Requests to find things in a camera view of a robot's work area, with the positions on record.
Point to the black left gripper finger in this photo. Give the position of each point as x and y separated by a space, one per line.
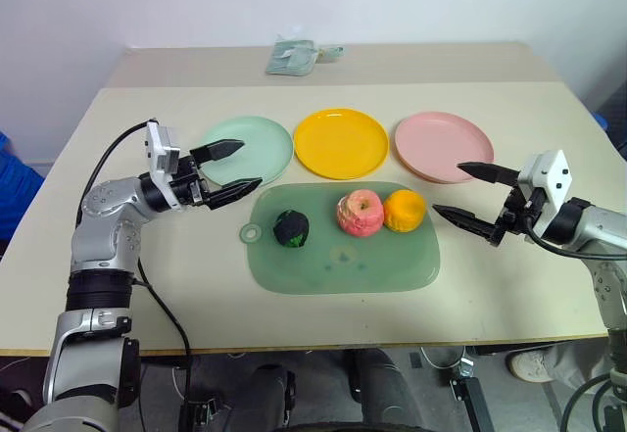
220 149
232 192

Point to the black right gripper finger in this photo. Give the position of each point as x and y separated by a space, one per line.
463 219
487 171

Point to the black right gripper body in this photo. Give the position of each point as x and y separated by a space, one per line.
514 216

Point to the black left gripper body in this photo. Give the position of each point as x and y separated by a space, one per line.
188 184

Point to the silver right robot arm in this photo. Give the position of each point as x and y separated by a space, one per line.
600 236

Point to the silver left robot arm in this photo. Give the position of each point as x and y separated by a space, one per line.
100 236

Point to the green plate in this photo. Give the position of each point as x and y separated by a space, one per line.
252 150

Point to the pink plate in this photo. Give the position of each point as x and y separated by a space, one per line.
441 145

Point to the orange fruit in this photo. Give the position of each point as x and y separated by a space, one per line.
404 210

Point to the dark green vegetable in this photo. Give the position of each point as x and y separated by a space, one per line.
291 227

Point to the yellow plate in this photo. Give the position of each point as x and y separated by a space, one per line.
341 143

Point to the pink apple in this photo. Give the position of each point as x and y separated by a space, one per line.
359 212

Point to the green packaged item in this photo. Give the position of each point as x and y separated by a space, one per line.
291 57

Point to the green cutting mat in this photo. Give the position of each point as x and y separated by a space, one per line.
343 255

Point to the white shoe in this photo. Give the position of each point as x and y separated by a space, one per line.
531 366

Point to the black metal stand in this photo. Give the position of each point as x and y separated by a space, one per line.
465 388

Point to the blue object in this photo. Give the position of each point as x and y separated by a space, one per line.
14 172

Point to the dark rounded robot leg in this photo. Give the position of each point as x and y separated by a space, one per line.
379 388
267 398

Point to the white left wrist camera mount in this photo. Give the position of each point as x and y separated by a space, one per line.
161 155

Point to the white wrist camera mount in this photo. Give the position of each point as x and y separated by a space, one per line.
547 179
161 155

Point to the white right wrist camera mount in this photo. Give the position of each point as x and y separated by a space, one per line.
547 179

